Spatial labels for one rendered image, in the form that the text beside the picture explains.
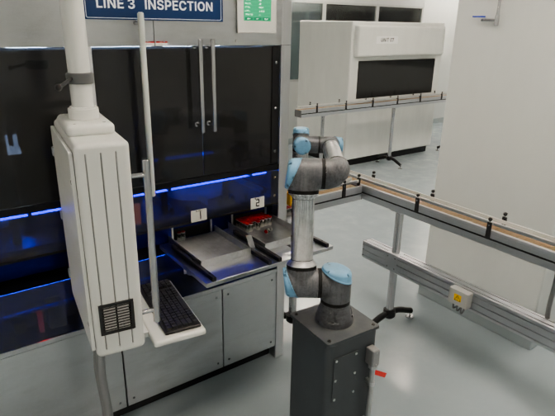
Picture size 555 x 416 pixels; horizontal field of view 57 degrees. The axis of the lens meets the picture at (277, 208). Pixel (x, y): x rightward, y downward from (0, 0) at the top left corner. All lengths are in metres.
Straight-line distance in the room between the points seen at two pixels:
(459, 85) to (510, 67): 0.35
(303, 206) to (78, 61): 0.91
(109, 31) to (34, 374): 1.47
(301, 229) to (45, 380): 1.34
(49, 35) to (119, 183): 0.70
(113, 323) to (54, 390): 0.82
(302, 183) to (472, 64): 1.89
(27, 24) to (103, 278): 0.95
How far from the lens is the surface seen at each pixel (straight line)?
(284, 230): 2.67
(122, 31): 2.21
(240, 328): 2.92
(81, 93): 1.82
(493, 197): 3.49
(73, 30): 1.81
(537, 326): 2.86
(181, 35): 2.31
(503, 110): 3.39
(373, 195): 3.27
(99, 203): 1.68
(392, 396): 3.03
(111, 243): 1.74
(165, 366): 2.79
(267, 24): 2.52
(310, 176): 1.87
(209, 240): 2.55
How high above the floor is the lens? 1.90
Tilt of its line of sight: 20 degrees down
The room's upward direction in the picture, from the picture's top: 1 degrees clockwise
